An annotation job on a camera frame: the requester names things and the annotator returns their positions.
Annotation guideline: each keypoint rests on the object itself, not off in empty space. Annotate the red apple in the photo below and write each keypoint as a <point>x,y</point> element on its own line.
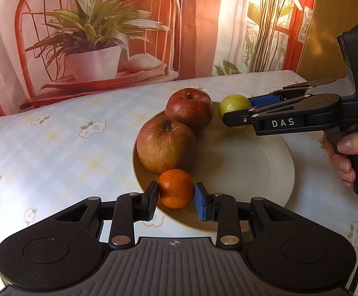
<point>189,108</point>

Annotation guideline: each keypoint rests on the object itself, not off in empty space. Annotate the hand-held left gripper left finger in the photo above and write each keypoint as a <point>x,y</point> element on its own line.
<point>151,202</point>

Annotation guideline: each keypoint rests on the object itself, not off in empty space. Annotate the printed room scene wall tapestry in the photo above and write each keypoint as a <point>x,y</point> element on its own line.
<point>197,21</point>

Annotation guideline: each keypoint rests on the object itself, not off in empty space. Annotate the wrinkled brownish apple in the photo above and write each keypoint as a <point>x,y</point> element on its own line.
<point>165,145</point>

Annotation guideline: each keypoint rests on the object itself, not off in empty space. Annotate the brown wooden panel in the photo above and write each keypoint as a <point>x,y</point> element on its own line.
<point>330,21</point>

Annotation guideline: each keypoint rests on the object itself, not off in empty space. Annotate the cream round plate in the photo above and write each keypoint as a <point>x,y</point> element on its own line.
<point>243,166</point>

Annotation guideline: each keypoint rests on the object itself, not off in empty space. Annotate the small green citrus fruit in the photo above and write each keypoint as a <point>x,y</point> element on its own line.
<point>233,104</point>

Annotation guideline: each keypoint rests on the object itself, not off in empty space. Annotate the small orange tangerine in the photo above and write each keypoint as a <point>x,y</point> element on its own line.
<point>176,189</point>

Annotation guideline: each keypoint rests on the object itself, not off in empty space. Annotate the floral checked tablecloth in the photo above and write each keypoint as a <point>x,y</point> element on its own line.
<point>58,160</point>

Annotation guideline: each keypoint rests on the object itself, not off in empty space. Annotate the person's right hand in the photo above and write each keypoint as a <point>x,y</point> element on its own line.
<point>351,143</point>

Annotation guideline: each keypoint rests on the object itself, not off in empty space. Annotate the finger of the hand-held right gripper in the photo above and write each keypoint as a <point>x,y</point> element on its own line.
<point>263,100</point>
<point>237,118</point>

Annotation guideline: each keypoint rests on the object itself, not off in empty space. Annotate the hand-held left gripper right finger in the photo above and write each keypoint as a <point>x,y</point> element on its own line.
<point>200,202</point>

